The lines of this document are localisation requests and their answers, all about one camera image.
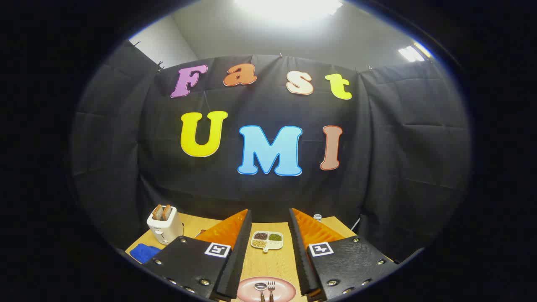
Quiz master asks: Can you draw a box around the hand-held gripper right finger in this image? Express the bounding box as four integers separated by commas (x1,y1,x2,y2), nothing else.
288,208,400,302

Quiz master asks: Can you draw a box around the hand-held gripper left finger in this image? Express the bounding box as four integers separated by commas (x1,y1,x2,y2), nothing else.
143,209,253,302

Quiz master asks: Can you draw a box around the white divided tray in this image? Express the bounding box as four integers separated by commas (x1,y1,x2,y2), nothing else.
250,230,284,253

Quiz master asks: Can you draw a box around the pink plate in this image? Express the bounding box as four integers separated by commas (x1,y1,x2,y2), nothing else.
237,276,297,302

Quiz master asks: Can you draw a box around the white toaster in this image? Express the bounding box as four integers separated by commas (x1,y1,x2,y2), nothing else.
146,206,184,245

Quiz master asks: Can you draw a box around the blue cloth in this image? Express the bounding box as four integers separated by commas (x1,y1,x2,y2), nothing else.
129,243,162,265

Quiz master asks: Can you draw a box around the ceiling light panel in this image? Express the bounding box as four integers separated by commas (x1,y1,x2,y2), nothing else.
398,42,433,62
233,0,344,19

